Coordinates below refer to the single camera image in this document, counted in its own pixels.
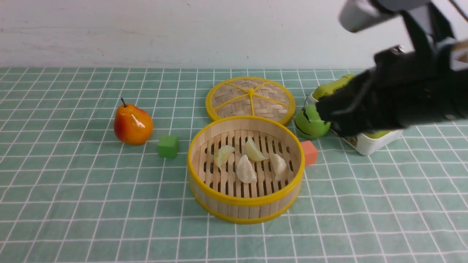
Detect white dumpling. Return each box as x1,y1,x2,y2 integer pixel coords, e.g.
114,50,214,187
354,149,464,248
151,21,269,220
236,155,257,184
270,153,288,182

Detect green toy apple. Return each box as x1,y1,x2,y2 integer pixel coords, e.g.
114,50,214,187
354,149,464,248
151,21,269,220
294,95,331,140

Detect green lidded white box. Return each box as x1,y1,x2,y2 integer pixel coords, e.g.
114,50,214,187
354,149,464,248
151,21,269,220
311,74,403,156

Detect pale dumpling bottom edge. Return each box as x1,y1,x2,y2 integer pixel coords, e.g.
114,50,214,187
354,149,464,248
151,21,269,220
214,145,235,168

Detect green checkered tablecloth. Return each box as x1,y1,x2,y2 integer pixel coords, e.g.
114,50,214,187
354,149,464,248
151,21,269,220
0,67,468,263

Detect orange foam block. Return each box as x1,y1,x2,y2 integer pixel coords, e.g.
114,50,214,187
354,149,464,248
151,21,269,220
301,141,318,166

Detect woven bamboo steamer lid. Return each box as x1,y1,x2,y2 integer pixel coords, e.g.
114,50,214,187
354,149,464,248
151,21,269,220
205,76,296,126

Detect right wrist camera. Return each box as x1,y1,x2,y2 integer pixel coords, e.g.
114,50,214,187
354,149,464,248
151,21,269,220
339,0,456,48

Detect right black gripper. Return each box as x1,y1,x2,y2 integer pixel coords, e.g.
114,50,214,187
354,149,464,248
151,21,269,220
316,41,467,137

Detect green wooden cube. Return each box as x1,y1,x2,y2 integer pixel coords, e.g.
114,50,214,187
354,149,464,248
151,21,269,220
157,135,180,159

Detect bamboo steamer tray yellow rim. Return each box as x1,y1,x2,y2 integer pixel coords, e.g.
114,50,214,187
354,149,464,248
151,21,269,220
187,116,305,224

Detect pale green dumpling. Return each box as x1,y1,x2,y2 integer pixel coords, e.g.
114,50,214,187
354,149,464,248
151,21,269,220
245,136,268,162

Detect orange red toy pear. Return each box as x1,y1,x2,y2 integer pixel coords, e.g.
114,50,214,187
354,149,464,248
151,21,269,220
113,97,154,145

